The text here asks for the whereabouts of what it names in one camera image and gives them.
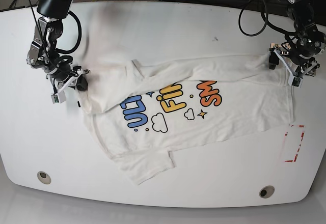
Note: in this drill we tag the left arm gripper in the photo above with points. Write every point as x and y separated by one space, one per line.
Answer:
293 62

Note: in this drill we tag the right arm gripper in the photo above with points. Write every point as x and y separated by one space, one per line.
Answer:
74 79

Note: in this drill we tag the white printed t-shirt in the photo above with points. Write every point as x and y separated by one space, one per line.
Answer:
140 114

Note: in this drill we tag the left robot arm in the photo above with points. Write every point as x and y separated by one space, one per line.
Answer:
298 52

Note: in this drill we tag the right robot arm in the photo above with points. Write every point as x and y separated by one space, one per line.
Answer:
45 55

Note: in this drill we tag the red tape rectangle marking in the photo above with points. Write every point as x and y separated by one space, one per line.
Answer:
292 142

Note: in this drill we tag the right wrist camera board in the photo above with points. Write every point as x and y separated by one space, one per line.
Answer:
59 97

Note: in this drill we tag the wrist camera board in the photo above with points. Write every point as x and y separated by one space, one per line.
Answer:
295 81
59 97

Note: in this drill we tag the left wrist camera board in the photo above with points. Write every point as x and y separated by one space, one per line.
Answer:
295 81

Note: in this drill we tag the left table cable grommet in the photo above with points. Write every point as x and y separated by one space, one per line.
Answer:
44 178

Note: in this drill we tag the table cable grommet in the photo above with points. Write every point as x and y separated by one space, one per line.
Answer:
267 192
44 178

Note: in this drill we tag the right table cable grommet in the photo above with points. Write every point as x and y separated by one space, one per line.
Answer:
267 192

